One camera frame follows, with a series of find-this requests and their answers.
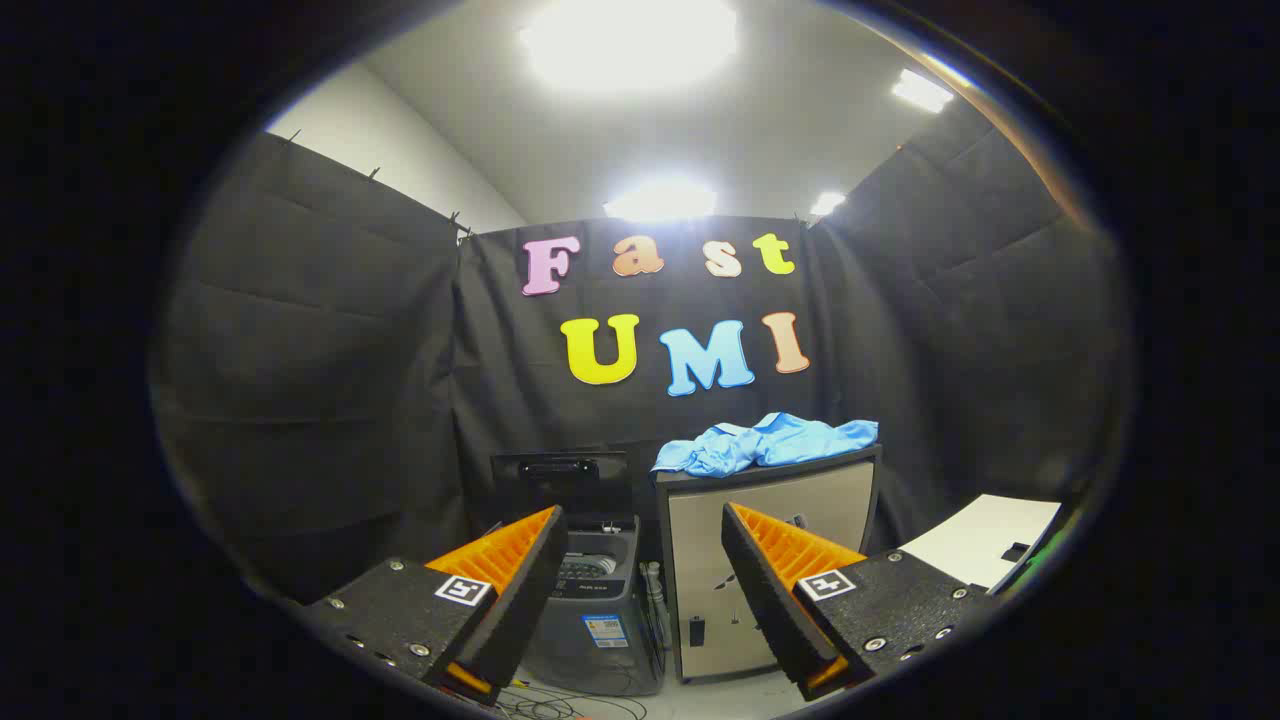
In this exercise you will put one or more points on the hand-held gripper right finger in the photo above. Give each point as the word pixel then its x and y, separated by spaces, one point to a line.
pixel 770 600

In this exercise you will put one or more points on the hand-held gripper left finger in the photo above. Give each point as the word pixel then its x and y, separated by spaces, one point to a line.
pixel 525 610

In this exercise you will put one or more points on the grey washing machine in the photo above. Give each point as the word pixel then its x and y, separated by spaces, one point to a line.
pixel 600 640

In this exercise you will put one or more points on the dark washing machine lid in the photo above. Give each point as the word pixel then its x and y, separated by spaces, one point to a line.
pixel 600 495

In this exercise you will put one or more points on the light blue polo shirt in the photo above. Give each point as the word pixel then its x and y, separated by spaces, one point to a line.
pixel 760 445

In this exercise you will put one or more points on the beige cabinet with dark top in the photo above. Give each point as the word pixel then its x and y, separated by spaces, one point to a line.
pixel 700 560

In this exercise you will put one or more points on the white table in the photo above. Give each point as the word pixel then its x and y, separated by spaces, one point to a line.
pixel 975 535

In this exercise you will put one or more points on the small black object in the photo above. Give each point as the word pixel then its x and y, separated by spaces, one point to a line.
pixel 1015 552

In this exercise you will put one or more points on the black backdrop cloth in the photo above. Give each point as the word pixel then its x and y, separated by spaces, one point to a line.
pixel 320 350

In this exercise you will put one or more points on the ceiling light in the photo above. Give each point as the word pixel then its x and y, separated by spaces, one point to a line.
pixel 922 90
pixel 660 202
pixel 628 40
pixel 828 203

